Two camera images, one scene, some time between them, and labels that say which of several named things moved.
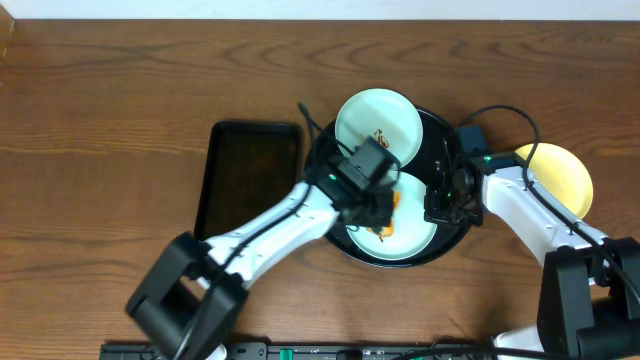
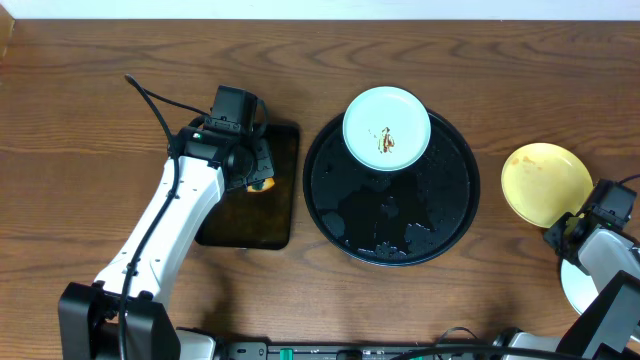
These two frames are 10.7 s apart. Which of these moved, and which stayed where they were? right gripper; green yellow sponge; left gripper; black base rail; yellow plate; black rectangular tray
Moved: left gripper; green yellow sponge; right gripper
Stayed: yellow plate; black rectangular tray; black base rail
